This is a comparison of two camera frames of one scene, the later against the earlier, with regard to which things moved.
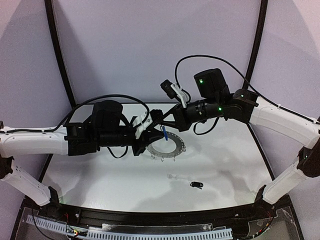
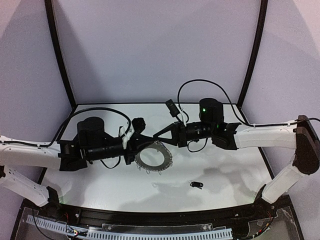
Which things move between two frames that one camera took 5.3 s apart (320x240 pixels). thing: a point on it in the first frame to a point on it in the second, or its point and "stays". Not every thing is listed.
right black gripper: x=180 y=119 to x=181 y=134
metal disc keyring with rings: x=180 y=147 to x=167 y=162
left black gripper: x=137 y=145 to x=130 y=149
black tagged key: x=197 y=184 stays
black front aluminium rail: x=75 y=215 stays
